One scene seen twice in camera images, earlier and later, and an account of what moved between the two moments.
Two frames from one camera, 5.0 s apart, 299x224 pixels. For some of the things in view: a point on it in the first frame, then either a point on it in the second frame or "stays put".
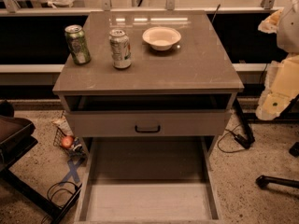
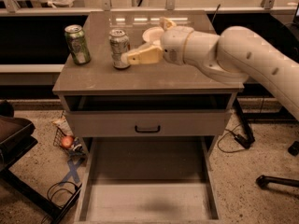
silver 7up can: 120,49 stays put
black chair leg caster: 263,180 stays put
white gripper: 290,32 → 173,45
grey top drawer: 148,123 stays put
